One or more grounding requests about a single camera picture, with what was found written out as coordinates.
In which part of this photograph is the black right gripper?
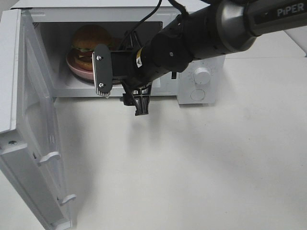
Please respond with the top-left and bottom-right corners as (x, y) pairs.
(111, 30), (173, 116)

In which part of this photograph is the pink round plate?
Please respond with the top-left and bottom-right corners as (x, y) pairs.
(66, 37), (128, 86)

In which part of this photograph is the burger with lettuce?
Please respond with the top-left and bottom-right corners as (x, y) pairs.
(71, 24), (113, 71)

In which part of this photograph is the round white door button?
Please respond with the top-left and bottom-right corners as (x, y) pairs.
(190, 89), (205, 101)

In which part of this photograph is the white microwave door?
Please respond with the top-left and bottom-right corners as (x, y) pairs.
(0, 9), (76, 230)

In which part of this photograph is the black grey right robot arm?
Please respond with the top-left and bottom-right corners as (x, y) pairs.
(111, 0), (307, 115)

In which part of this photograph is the white microwave oven body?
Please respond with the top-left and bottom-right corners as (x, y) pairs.
(13, 0), (225, 104)

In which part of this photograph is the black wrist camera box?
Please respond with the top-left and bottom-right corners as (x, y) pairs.
(92, 44), (113, 98)

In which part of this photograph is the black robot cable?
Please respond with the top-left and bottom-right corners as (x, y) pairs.
(119, 0), (190, 48)

